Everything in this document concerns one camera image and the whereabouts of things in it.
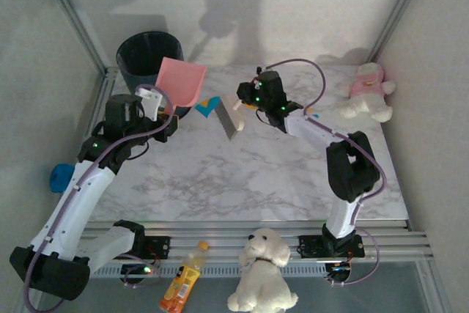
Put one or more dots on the aluminium upright post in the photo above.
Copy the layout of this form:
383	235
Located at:
72	16
400	10

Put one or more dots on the small blue paper scrap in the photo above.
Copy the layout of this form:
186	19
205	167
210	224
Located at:
314	116

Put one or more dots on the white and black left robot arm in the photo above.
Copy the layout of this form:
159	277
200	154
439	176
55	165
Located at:
77	199

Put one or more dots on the aluminium front frame rails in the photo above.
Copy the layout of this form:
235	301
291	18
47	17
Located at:
220	234

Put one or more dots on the orange juice bottle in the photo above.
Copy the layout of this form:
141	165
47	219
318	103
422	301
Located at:
183	280

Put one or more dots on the white plush dog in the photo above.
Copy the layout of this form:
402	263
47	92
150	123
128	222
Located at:
262	276

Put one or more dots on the tiny orange paper scrap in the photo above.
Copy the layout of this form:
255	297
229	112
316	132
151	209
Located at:
206	102

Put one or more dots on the dark round waste bin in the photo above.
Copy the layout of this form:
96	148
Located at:
143	56

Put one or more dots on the white hand brush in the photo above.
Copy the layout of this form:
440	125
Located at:
234	118

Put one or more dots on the black base electronics module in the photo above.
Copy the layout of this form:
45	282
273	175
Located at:
339	272
132	272

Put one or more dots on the white plush toy pink shirt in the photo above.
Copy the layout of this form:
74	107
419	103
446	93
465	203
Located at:
366	87

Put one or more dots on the large notched blue paper scrap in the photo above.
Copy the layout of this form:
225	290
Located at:
205	110

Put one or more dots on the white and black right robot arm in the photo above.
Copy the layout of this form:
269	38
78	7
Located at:
311	131

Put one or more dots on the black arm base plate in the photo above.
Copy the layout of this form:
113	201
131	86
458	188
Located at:
308	247
159	247

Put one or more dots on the blue round plastic object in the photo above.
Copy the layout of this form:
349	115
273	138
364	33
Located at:
58	179

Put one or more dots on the pink plastic dustpan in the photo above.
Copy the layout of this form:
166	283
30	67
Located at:
179	82

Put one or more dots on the large orange paper scrap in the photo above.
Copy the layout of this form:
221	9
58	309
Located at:
252	107

